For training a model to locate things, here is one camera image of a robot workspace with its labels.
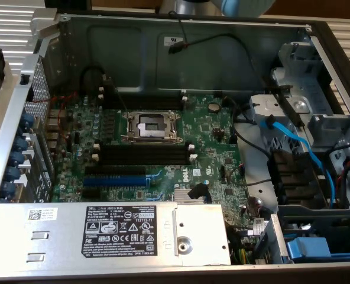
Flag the long black expansion slot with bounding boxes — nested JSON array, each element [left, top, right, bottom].
[[85, 164, 148, 178]]

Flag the silver disk bracket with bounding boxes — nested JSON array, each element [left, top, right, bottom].
[[249, 93, 313, 125]]

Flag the silver finned chipset heatsink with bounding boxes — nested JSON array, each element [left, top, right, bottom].
[[174, 190, 208, 204]]

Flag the grey metal disk bay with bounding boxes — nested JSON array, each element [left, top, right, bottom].
[[271, 41, 350, 208]]

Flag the metal port block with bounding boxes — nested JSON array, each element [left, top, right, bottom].
[[44, 108, 69, 150]]

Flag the black plastic bar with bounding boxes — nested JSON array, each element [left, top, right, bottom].
[[262, 75, 306, 128]]

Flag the power supply wire bundle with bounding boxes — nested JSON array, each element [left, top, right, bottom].
[[226, 224, 253, 264]]

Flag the metal CPU socket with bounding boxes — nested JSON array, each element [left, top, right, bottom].
[[120, 109, 185, 146]]

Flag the white case sticker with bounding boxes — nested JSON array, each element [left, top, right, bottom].
[[163, 34, 185, 47]]

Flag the black wire plug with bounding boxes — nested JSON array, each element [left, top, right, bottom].
[[186, 183, 209, 200]]

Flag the blue flat wire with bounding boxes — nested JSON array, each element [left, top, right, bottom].
[[259, 117, 338, 205]]

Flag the grey metal drive cage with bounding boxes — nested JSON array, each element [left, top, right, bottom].
[[253, 204, 350, 264]]

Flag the blue plastic latch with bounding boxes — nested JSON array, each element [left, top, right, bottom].
[[286, 236, 333, 263]]

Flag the black RAM slot white latches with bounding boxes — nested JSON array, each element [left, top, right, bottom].
[[91, 153, 198, 167], [99, 85, 189, 102], [93, 143, 195, 157], [99, 93, 190, 111]]

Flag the black wire with plug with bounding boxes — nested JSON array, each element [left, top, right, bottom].
[[167, 10, 261, 81]]

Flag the black looped wire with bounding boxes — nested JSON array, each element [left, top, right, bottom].
[[79, 64, 105, 96]]

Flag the blue expansion slot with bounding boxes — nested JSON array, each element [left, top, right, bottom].
[[82, 175, 148, 188]]

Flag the green Dell motherboard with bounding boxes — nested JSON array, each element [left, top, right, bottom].
[[46, 91, 266, 236]]

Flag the short black expansion slot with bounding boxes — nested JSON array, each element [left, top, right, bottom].
[[81, 188, 102, 199]]

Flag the blue slot clip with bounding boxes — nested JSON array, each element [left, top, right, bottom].
[[2, 180, 17, 198], [9, 150, 25, 167], [15, 134, 30, 150], [20, 114, 35, 130], [5, 165, 21, 182]]

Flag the grey metal PC case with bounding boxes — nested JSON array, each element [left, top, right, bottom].
[[0, 7, 350, 284]]

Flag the silver power supply with label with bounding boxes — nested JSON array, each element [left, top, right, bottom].
[[0, 202, 232, 267]]

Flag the black ribbed plastic shroud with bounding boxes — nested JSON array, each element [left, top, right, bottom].
[[266, 149, 330, 206]]

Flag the thin metal locking lever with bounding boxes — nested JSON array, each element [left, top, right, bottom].
[[107, 76, 130, 114]]

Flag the thin black wire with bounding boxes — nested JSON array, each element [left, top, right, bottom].
[[223, 96, 272, 157]]

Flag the thin red wire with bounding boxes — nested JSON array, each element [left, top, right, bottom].
[[33, 91, 79, 140]]

